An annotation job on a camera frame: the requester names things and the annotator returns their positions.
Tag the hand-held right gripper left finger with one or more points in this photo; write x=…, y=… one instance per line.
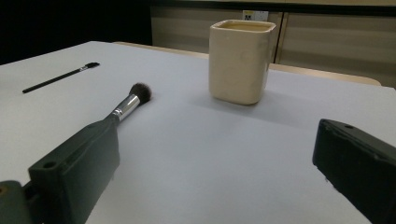
x=77, y=168

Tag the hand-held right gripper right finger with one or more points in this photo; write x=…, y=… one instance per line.
x=361, y=165

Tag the black powder makeup brush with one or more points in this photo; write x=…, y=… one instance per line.
x=128, y=106

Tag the thin black makeup brush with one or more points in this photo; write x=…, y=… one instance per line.
x=59, y=77

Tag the beige square cup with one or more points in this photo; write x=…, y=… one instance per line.
x=238, y=62

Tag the white table mat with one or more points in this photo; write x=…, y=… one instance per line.
x=193, y=146

